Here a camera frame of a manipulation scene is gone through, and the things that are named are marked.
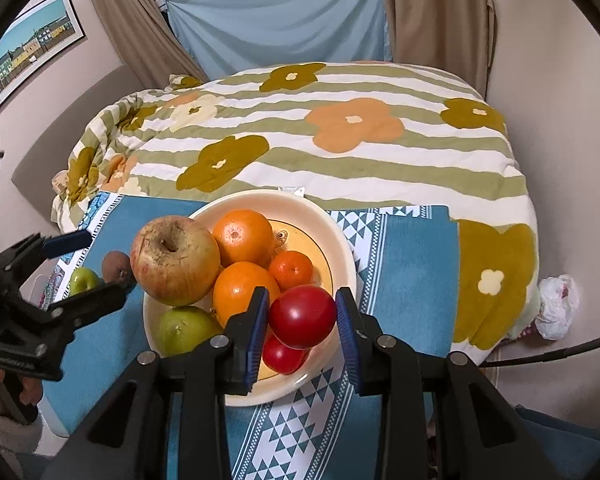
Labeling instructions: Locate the cream cartoon plate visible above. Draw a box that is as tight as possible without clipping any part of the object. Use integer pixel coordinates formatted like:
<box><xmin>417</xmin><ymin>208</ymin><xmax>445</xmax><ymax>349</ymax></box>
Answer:
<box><xmin>142</xmin><ymin>187</ymin><xmax>359</xmax><ymax>409</ymax></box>

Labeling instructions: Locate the floral striped duvet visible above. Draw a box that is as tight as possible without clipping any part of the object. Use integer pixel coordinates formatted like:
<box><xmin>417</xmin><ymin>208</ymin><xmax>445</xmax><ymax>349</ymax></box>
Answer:
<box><xmin>50</xmin><ymin>62</ymin><xmax>540</xmax><ymax>359</ymax></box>

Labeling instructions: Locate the beige curtain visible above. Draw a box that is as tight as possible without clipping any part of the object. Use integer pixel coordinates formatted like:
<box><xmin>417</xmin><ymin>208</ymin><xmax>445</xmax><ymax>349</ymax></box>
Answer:
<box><xmin>92</xmin><ymin>0</ymin><xmax>209</xmax><ymax>88</ymax></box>
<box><xmin>385</xmin><ymin>0</ymin><xmax>496</xmax><ymax>94</ymax></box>

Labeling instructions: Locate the large orange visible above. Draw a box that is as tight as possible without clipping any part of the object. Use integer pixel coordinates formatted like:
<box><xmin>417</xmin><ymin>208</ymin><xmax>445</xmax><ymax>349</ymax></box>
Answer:
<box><xmin>212</xmin><ymin>209</ymin><xmax>275</xmax><ymax>268</ymax></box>

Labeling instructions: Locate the brown kiwi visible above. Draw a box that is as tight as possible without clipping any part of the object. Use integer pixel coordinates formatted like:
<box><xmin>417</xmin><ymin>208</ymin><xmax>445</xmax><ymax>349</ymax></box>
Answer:
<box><xmin>102</xmin><ymin>250</ymin><xmax>133</xmax><ymax>284</ymax></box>

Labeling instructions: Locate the black cable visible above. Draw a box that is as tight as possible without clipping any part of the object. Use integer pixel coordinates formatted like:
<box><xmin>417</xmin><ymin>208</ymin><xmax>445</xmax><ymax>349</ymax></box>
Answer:
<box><xmin>479</xmin><ymin>328</ymin><xmax>600</xmax><ymax>369</ymax></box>

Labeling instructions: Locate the beige left curtain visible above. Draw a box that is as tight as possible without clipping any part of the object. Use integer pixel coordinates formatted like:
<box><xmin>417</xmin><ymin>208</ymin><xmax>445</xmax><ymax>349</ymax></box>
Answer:
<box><xmin>92</xmin><ymin>0</ymin><xmax>209</xmax><ymax>88</ymax></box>

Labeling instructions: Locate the small green apple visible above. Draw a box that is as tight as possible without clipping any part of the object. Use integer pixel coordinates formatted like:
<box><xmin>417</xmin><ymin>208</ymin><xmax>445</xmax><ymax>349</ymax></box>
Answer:
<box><xmin>69</xmin><ymin>266</ymin><xmax>102</xmax><ymax>296</ymax></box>

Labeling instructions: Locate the framed city picture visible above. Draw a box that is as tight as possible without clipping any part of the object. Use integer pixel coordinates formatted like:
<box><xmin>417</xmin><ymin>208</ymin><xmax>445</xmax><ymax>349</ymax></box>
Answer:
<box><xmin>0</xmin><ymin>0</ymin><xmax>85</xmax><ymax>108</ymax></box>

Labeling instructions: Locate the red-yellow apple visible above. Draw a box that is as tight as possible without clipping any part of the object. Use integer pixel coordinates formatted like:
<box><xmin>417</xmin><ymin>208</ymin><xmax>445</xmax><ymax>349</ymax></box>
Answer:
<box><xmin>130</xmin><ymin>216</ymin><xmax>221</xmax><ymax>307</ymax></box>

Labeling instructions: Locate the small red tomato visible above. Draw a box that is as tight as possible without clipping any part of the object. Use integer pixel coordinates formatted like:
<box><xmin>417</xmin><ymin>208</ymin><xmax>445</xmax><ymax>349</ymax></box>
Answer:
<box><xmin>262</xmin><ymin>335</ymin><xmax>310</xmax><ymax>375</ymax></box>

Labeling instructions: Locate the teal patterned cloth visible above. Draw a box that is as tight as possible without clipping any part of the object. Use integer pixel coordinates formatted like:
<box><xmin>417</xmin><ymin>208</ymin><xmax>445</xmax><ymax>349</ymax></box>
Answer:
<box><xmin>45</xmin><ymin>193</ymin><xmax>460</xmax><ymax>479</ymax></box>

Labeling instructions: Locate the small orange mandarin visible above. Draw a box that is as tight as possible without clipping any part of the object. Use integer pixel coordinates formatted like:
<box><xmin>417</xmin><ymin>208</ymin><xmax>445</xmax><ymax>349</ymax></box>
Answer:
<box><xmin>268</xmin><ymin>250</ymin><xmax>314</xmax><ymax>290</ymax></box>

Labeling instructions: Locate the white plastic bag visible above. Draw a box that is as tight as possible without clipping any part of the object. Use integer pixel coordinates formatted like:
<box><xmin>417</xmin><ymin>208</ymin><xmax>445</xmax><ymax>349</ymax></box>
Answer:
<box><xmin>534</xmin><ymin>274</ymin><xmax>580</xmax><ymax>341</ymax></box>

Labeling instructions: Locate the light blue sheet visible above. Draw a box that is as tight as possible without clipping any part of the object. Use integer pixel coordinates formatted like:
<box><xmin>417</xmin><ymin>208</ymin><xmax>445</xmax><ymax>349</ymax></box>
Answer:
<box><xmin>166</xmin><ymin>0</ymin><xmax>392</xmax><ymax>80</ymax></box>

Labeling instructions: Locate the large red tomato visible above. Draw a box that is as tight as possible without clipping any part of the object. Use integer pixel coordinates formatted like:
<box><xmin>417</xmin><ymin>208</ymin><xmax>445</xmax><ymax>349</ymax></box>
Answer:
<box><xmin>268</xmin><ymin>285</ymin><xmax>337</xmax><ymax>350</ymax></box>

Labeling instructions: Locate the beige right curtain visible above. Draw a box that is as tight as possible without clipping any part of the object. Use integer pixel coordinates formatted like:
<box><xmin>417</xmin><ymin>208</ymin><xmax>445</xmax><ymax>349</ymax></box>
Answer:
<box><xmin>385</xmin><ymin>0</ymin><xmax>496</xmax><ymax>94</ymax></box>

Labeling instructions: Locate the person's left hand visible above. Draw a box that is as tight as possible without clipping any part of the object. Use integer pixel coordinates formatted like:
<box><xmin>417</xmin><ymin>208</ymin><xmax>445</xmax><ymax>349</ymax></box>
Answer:
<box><xmin>0</xmin><ymin>368</ymin><xmax>43</xmax><ymax>426</ymax></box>

